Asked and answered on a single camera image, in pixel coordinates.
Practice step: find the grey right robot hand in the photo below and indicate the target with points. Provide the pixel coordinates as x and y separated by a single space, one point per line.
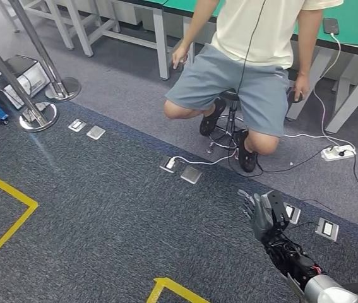
260 217

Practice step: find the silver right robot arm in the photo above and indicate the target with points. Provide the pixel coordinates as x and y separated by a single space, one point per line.
327 290

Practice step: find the metal floor socket plate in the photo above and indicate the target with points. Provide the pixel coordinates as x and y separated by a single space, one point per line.
77 125
169 164
191 175
327 229
96 132
293 213

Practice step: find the person's foot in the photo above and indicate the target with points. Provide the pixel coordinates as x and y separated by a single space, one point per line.
248 157
211 119

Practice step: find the chrome stool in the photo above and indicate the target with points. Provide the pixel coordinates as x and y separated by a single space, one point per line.
230 121

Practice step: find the white power strip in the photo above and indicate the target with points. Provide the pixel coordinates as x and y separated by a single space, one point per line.
336 153

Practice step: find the black hand controller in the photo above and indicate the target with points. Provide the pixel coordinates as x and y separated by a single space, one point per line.
292 97

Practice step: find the yellow floor tape square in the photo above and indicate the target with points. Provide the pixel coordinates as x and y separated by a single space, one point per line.
8 189
178 288

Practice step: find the person's hand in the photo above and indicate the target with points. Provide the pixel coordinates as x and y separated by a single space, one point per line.
301 85
178 56

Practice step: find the person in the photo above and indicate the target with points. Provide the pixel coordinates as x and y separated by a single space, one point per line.
254 42

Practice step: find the black phone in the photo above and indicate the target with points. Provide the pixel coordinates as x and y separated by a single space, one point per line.
331 26

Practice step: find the chrome stanchion with red top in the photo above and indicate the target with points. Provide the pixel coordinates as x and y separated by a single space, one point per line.
68 88

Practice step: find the chrome stanchion with round base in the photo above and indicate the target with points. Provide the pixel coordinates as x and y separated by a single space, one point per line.
38 119

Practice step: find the black flat box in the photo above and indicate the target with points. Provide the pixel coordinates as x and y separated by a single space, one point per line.
17 67

